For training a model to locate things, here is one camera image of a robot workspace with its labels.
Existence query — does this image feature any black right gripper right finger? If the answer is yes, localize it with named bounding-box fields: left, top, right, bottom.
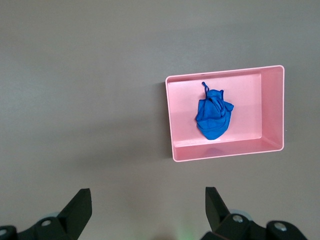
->
left=200, top=186, right=309, bottom=240

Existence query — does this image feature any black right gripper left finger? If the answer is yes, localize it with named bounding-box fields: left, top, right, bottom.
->
left=0, top=187, right=94, bottom=240

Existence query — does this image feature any blue glove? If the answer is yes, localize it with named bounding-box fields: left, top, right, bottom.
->
left=194, top=81, right=235, bottom=141

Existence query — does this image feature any pink plastic bin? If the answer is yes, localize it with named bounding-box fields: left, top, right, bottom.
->
left=164, top=64, right=286, bottom=163

